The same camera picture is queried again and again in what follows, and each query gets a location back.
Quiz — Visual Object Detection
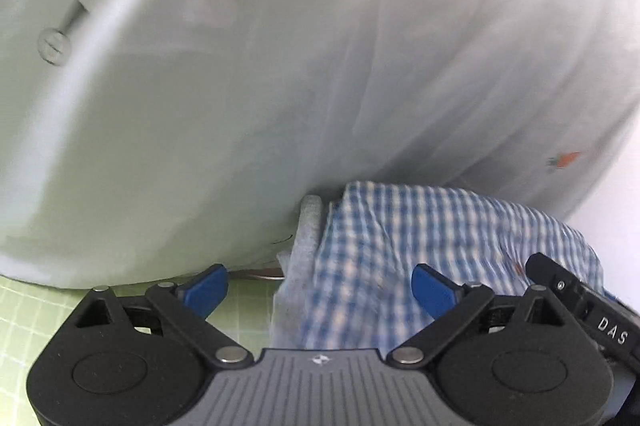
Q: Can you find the blue plaid shirt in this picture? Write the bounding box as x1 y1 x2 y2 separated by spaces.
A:
272 180 608 352

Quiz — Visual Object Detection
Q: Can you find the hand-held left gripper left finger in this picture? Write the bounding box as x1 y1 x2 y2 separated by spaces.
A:
72 263 256 367

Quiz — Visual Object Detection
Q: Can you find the grey printed bedsheet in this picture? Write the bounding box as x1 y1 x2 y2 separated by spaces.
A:
0 0 640 292

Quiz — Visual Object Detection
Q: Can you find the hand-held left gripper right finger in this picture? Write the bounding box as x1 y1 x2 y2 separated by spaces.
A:
389 263 576 367

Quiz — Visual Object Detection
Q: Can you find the grey marl cloth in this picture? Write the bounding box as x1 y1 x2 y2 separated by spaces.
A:
272 193 326 347

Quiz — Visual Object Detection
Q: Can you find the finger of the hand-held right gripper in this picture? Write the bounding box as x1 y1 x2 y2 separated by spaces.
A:
525 252 588 307

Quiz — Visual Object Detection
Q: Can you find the green grid mat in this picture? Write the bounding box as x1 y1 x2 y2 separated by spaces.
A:
0 273 288 377

